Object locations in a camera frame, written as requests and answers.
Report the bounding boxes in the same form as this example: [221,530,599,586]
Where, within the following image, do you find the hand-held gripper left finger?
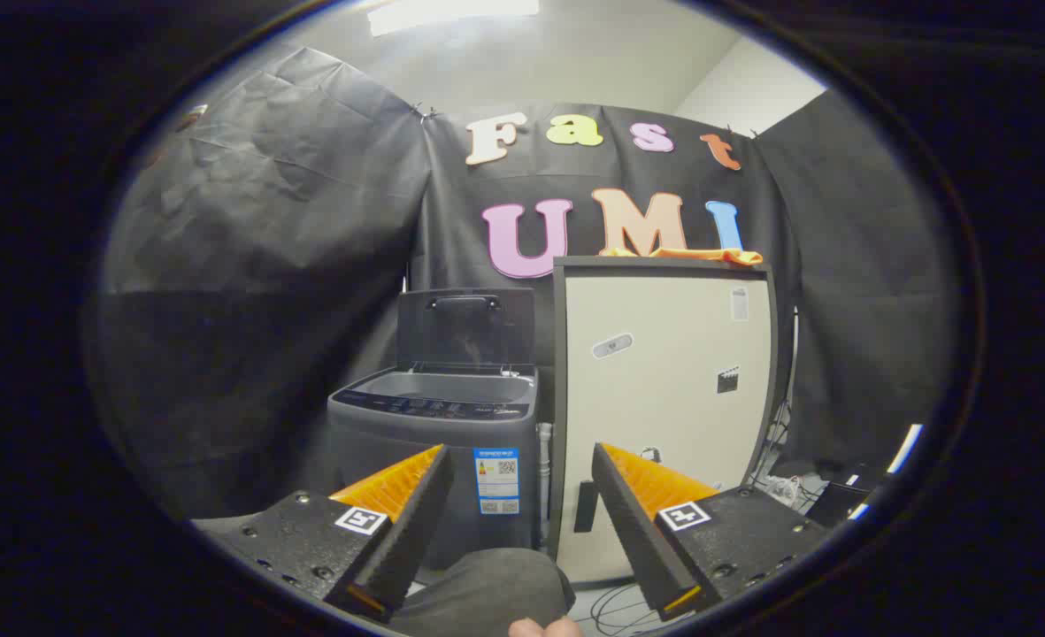
[193,444,454,625]

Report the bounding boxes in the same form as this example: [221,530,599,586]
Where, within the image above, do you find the black floor cables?
[588,579,665,634]

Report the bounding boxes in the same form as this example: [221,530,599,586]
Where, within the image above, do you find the person's grey trouser leg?
[389,547,576,637]

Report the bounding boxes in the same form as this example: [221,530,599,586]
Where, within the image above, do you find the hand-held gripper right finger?
[591,442,833,620]

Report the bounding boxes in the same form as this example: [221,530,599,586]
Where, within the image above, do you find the hanging wall cables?
[752,398,794,483]

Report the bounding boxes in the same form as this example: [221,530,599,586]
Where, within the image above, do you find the black backdrop cloth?
[88,44,961,523]

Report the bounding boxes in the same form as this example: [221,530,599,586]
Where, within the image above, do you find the orange yellow shirt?
[606,247,764,266]

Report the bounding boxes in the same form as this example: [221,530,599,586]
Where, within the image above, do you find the dark box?
[805,482,873,529]

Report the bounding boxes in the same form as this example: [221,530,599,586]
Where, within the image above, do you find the beige cabinet with dark frame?
[547,257,780,587]

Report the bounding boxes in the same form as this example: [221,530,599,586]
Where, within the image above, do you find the white panel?
[885,425,924,475]

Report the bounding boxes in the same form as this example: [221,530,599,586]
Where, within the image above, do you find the grey drain hose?
[535,423,555,549]

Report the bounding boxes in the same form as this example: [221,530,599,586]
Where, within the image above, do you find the grey washing machine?
[327,363,542,572]

